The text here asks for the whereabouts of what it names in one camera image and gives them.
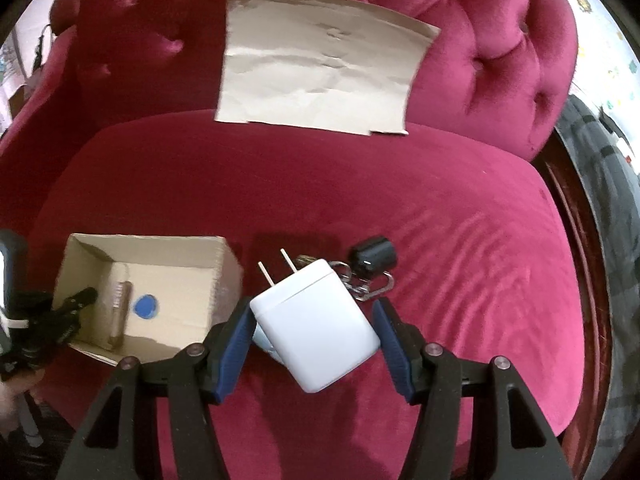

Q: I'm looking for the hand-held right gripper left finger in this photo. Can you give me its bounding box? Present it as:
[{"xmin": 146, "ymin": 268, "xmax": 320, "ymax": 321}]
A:
[{"xmin": 57, "ymin": 297, "xmax": 258, "ymax": 480}]

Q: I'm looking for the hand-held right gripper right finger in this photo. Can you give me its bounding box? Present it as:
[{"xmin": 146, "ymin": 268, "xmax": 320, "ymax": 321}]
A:
[{"xmin": 372, "ymin": 297, "xmax": 573, "ymax": 480}]

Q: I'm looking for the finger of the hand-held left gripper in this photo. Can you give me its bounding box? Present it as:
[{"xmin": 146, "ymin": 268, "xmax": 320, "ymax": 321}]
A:
[{"xmin": 47, "ymin": 287, "xmax": 98, "ymax": 346}]

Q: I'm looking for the light blue cosmetic bottle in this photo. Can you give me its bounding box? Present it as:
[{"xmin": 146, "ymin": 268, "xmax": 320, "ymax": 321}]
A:
[{"xmin": 252, "ymin": 325, "xmax": 281, "ymax": 356}]

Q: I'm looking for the brown lipstick tube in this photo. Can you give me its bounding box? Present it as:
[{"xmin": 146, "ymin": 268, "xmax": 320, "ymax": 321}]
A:
[{"xmin": 107, "ymin": 280, "xmax": 133, "ymax": 348}]

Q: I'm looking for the blue round disc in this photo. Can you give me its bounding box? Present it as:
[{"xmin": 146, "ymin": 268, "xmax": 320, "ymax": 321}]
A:
[{"xmin": 134, "ymin": 294, "xmax": 160, "ymax": 320}]

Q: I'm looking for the white charger plug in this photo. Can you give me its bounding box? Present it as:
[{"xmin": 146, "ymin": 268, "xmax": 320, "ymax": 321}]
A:
[{"xmin": 249, "ymin": 248, "xmax": 382, "ymax": 394}]

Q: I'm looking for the cardboard box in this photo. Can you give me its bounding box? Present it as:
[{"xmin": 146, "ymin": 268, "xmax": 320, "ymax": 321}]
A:
[{"xmin": 52, "ymin": 232, "xmax": 244, "ymax": 366}]

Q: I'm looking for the black key fob with keyrings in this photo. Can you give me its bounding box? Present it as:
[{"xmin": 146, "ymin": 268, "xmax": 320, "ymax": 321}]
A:
[{"xmin": 295, "ymin": 236, "xmax": 399, "ymax": 302}]

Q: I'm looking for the person's left hand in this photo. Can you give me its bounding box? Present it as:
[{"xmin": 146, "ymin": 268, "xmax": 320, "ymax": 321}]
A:
[{"xmin": 0, "ymin": 372, "xmax": 38, "ymax": 433}]

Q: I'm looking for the red velvet tufted armchair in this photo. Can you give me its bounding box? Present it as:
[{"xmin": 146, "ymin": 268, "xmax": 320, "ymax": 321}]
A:
[{"xmin": 0, "ymin": 0, "xmax": 608, "ymax": 480}]

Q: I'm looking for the cartoon print curtain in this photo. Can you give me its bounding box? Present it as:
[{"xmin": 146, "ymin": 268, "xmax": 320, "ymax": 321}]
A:
[{"xmin": 0, "ymin": 40, "xmax": 28, "ymax": 133}]

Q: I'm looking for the brown paper sheet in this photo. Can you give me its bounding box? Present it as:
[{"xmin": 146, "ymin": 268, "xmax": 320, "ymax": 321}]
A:
[{"xmin": 214, "ymin": 0, "xmax": 442, "ymax": 137}]

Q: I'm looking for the dark wooden bed frame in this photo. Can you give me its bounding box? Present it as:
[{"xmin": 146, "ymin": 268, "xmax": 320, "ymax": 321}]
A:
[{"xmin": 532, "ymin": 127, "xmax": 618, "ymax": 411}]

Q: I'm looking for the black hanging strap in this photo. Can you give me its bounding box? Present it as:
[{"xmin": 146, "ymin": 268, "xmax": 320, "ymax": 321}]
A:
[{"xmin": 32, "ymin": 24, "xmax": 55, "ymax": 78}]

